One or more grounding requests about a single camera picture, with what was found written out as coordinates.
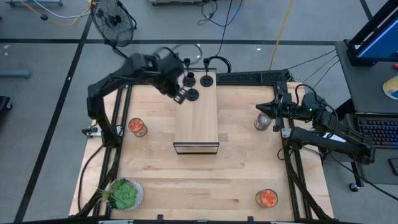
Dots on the black candlestick holder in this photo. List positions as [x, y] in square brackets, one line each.
[193, 95]
[189, 82]
[206, 81]

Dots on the black phone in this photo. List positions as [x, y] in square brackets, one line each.
[393, 166]

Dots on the green succulent in white pot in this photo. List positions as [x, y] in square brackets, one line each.
[124, 194]

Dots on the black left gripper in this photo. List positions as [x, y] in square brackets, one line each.
[169, 74]

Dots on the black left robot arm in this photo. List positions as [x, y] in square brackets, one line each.
[107, 130]

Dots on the black caster wheel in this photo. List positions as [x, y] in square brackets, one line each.
[354, 186]

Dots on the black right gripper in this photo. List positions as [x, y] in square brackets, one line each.
[287, 112]

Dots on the black floor fan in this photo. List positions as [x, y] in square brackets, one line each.
[113, 20]

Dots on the black aluminium table frame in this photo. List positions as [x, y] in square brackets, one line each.
[112, 168]

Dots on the black computer monitor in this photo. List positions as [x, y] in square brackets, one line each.
[379, 40]

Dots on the grey side desk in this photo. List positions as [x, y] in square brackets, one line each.
[357, 87]

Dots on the white paper sheet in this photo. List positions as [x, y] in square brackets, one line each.
[337, 138]

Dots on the black keyboard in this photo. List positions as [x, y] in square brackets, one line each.
[379, 132]

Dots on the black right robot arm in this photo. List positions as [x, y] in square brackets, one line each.
[326, 141]

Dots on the wooden shelf black metal frame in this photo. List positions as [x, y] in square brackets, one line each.
[196, 118]

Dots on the white yellow blue cap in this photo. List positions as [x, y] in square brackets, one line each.
[392, 88]

